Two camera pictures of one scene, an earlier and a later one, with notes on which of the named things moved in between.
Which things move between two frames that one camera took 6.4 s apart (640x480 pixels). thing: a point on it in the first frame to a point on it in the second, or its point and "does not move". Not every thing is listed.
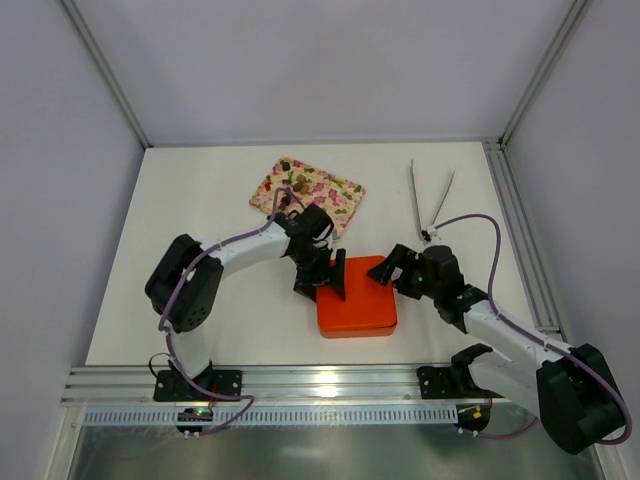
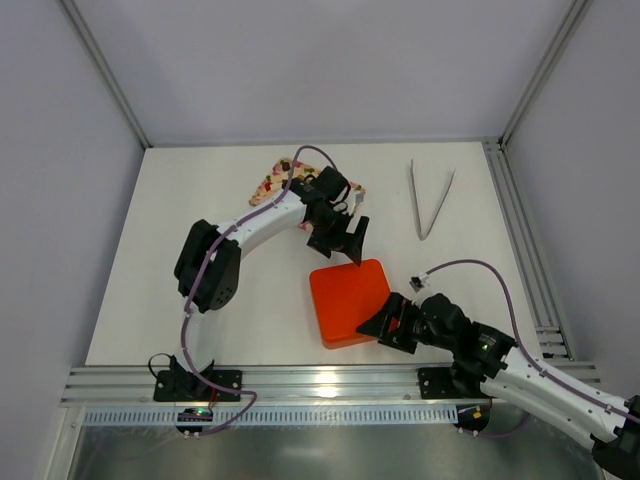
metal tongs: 415,199 does not move
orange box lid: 367,305 does not move
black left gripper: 320,273 to 335,240
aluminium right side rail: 544,312 does not move
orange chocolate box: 335,327 to 346,341
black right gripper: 407,273 to 400,323
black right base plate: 435,382 does not move
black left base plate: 173,385 does not move
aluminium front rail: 276,384 does not move
